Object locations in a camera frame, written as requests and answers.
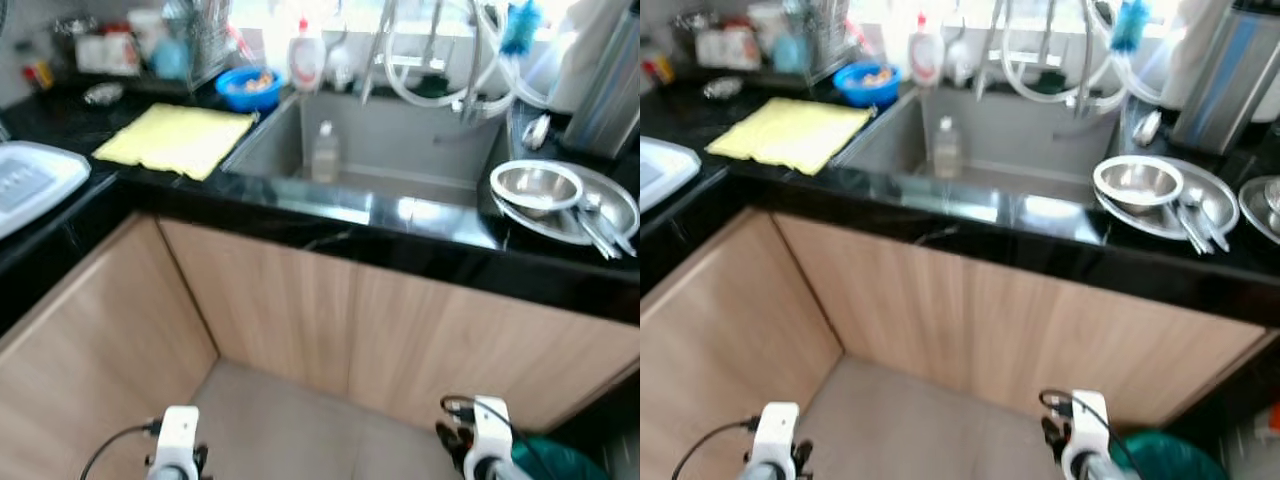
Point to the steel bowl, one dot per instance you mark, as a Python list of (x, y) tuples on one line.
[(535, 185), (1138, 182), (1272, 195)]

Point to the large round steel plate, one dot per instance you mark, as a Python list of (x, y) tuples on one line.
[(1258, 225), (605, 185), (1210, 182)]

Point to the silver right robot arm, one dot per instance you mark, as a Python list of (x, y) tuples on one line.
[(1095, 470), (495, 472)]

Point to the green waste bin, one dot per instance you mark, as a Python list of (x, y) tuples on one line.
[(1170, 460), (560, 465)]

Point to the wooden cabinet door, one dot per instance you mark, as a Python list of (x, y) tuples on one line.
[(1100, 335), (480, 340), (90, 380), (270, 310), (880, 300), (720, 370)]

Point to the orange plastic object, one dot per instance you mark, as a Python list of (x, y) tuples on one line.
[(1270, 420)]

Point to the stainless steel sink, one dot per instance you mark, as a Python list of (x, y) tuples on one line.
[(1020, 145), (400, 150)]

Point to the clear plastic bottle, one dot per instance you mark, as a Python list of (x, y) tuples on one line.
[(947, 155), (325, 160)]

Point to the yellow cleaning cloth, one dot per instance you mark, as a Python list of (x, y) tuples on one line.
[(175, 140), (790, 135)]

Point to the small white plastic holder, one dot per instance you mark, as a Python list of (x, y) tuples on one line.
[(537, 130), (1147, 127)]

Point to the blue plastic bowl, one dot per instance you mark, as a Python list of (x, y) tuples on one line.
[(235, 98), (852, 93)]

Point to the tall steel canister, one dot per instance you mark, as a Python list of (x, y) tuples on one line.
[(605, 100), (1225, 90)]

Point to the steel gooseneck faucet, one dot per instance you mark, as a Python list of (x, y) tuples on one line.
[(1090, 65), (475, 70)]

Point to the small steel dish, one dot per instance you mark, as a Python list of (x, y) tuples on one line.
[(722, 89), (104, 94)]

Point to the beige sponge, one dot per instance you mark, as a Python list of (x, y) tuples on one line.
[(875, 76), (258, 80)]

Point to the round steel strainer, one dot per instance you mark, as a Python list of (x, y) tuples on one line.
[(342, 70), (961, 65)]

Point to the steel spring faucet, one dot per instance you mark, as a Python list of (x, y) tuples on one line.
[(378, 60), (994, 55)]

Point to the teal plastic cup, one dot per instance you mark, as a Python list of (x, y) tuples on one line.
[(170, 60), (788, 55)]

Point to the white red-capped soap bottle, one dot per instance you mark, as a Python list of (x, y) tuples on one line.
[(306, 65), (925, 60)]

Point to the small red yellow box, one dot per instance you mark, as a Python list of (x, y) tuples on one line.
[(660, 70), (38, 75)]

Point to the white printed mug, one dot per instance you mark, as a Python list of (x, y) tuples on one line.
[(727, 47), (108, 52)]

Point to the blue bottle brush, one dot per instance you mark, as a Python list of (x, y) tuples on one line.
[(520, 30), (1132, 27)]

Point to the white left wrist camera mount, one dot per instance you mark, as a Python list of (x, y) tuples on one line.
[(178, 430), (775, 428)]

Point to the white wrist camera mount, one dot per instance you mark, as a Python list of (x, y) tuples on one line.
[(492, 425), (775, 428), (1088, 420), (178, 430)]

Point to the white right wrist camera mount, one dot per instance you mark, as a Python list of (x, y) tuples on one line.
[(1088, 420), (492, 425)]

